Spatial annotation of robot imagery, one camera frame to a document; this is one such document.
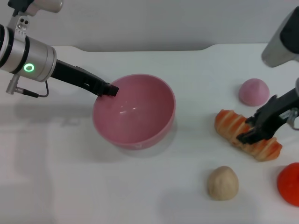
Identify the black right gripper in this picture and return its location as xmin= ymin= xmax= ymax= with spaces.
xmin=236 ymin=90 xmax=299 ymax=146

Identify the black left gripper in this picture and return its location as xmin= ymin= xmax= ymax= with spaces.
xmin=50 ymin=60 xmax=120 ymax=98

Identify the orange striped bread roll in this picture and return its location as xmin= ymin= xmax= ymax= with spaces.
xmin=214 ymin=109 xmax=283 ymax=161

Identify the pink plastic bowl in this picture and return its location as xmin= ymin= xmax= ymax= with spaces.
xmin=92 ymin=73 xmax=176 ymax=151

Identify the pink round bun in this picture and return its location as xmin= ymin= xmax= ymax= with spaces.
xmin=238 ymin=78 xmax=270 ymax=107

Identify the beige round bun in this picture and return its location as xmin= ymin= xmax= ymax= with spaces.
xmin=207 ymin=166 xmax=240 ymax=202

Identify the red round bun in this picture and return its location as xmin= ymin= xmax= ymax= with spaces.
xmin=277 ymin=162 xmax=299 ymax=207

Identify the right arm cable with plug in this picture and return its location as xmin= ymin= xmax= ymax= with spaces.
xmin=287 ymin=109 xmax=299 ymax=130

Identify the arm cable with plug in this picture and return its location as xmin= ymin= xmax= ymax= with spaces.
xmin=287 ymin=109 xmax=299 ymax=130
xmin=6 ymin=74 xmax=49 ymax=98

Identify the left arm cable with plug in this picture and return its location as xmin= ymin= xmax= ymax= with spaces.
xmin=6 ymin=74 xmax=49 ymax=98

